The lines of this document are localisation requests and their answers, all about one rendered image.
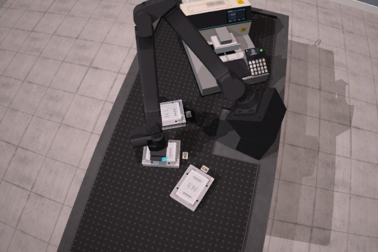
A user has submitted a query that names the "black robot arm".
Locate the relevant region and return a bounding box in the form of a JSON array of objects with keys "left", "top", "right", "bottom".
[{"left": 130, "top": 0, "right": 263, "bottom": 151}]

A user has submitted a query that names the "white multi-well plate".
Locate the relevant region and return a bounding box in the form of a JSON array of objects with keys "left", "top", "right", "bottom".
[
  {"left": 176, "top": 170, "right": 209, "bottom": 205},
  {"left": 146, "top": 142, "right": 177, "bottom": 162},
  {"left": 160, "top": 102, "right": 181, "bottom": 122}
]

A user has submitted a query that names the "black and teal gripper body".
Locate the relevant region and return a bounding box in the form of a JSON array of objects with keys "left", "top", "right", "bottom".
[{"left": 150, "top": 131, "right": 169, "bottom": 161}]

